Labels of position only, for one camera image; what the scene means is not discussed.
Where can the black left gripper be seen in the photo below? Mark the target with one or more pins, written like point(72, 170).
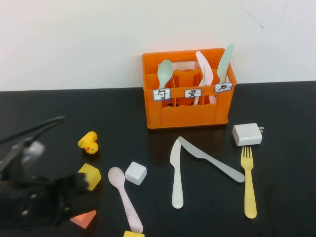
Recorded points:
point(49, 197)

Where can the pink plastic spoon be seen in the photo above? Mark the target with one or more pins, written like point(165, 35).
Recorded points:
point(117, 176)

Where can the cream white plastic knife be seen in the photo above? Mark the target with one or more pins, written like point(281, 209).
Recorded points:
point(177, 192)

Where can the grey plastic knife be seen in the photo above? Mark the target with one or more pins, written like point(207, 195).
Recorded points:
point(197, 151)

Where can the yellow plastic fork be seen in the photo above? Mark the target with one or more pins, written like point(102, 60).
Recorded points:
point(249, 197)

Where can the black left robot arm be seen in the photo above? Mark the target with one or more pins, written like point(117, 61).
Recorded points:
point(12, 209)

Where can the orange plastic cutlery holder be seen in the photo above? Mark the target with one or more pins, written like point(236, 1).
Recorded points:
point(187, 118)

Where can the yellow foam cube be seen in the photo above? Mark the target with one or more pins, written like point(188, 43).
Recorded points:
point(95, 175)
point(133, 234)

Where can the orange foam cube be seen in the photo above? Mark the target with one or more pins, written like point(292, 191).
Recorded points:
point(85, 219)

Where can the yellow rubber duck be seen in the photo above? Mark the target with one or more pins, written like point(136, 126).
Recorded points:
point(90, 143)

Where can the white foam cube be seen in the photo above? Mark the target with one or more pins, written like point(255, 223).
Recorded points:
point(135, 172)

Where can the white paper label 勺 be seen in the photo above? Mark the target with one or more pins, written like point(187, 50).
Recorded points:
point(161, 94)

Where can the pale green plastic spoon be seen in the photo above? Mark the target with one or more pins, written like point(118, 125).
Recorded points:
point(165, 71)

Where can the white paper label 叉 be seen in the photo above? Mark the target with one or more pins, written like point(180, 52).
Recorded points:
point(193, 93)

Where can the white paper label 刀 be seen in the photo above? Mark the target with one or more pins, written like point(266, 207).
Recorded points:
point(223, 88)

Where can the pale green plastic knife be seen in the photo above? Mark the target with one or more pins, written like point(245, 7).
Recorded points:
point(225, 61)

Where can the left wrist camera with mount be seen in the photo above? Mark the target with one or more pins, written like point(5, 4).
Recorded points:
point(32, 151)

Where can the white usb wall charger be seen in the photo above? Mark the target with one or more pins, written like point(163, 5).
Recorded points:
point(247, 134)

